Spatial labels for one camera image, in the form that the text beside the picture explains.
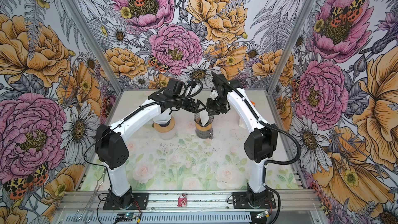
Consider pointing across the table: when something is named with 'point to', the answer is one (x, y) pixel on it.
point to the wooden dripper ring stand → (167, 128)
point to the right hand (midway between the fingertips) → (209, 117)
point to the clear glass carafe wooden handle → (169, 135)
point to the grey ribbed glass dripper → (197, 118)
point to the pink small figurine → (182, 201)
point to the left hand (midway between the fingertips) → (198, 109)
